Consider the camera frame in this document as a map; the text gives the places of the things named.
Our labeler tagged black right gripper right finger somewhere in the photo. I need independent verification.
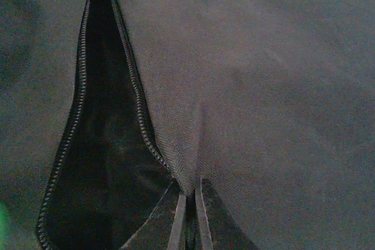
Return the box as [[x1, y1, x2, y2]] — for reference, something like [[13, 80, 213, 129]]
[[195, 179, 258, 250]]

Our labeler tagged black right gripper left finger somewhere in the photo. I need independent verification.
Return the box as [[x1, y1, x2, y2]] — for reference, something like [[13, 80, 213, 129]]
[[121, 181, 186, 250]]

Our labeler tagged black student backpack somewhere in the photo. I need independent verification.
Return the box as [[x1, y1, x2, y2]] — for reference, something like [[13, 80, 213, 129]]
[[1, 0, 374, 249]]

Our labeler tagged green highlighter marker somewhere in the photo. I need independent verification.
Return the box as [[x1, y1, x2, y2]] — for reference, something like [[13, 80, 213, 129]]
[[0, 201, 12, 244]]

